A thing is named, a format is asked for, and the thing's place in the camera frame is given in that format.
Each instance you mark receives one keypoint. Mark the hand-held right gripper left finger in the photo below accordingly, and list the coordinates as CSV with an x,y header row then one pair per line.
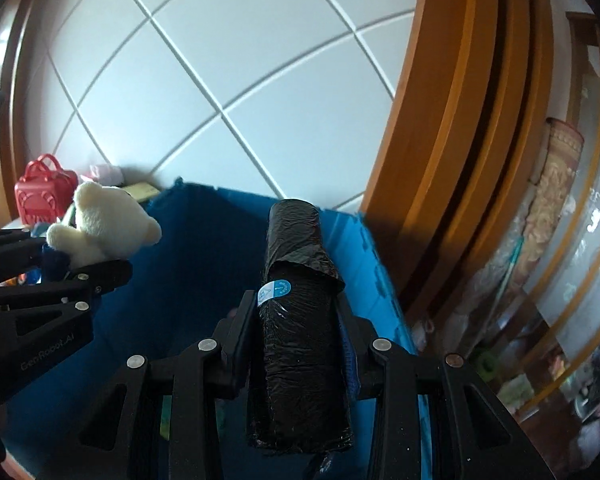
x,y
240,340

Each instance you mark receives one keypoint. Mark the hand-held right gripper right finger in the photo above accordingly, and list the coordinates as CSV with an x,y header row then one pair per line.
x,y
350,365

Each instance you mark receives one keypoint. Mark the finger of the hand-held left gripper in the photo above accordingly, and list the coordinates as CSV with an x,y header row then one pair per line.
x,y
10,255
80,285

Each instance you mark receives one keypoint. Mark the black garbage bag roll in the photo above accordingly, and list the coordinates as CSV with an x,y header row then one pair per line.
x,y
300,360

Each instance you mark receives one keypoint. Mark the cream teddy bear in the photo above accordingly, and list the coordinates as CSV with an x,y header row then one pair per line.
x,y
105,220

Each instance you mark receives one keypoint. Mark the blue plastic crate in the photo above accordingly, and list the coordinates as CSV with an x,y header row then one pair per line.
x,y
195,260

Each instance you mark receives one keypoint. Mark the red toy suitcase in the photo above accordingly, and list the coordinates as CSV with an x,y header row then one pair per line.
x,y
40,195

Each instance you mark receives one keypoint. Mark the pale pink plastic bag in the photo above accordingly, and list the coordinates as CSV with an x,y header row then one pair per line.
x,y
102,174

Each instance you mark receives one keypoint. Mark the clear plastic storage bag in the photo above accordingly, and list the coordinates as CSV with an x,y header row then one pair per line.
x,y
505,285

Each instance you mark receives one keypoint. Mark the patterned rolled mat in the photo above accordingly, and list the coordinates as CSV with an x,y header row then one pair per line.
x,y
555,185

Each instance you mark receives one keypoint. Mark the wooden headboard frame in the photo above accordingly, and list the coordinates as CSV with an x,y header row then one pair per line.
x,y
455,135
7,135

